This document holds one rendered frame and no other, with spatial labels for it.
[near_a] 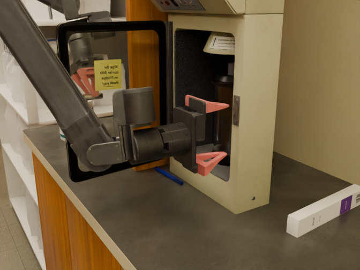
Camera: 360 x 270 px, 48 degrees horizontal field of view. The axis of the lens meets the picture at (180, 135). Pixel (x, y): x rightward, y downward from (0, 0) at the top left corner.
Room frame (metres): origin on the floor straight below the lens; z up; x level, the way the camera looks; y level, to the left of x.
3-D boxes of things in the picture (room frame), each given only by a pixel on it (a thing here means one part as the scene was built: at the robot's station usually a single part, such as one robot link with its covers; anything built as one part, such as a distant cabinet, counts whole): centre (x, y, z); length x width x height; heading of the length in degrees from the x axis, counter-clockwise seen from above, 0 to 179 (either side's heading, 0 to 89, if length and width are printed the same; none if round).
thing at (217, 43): (1.04, -0.15, 1.34); 0.18 x 0.18 x 0.05
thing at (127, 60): (1.04, 0.16, 1.19); 0.30 x 0.01 x 0.40; 127
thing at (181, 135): (0.68, 0.01, 1.20); 0.07 x 0.07 x 0.10; 32
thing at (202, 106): (0.71, -0.05, 1.24); 0.09 x 0.07 x 0.07; 122
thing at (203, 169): (0.71, -0.05, 1.17); 0.09 x 0.07 x 0.07; 122
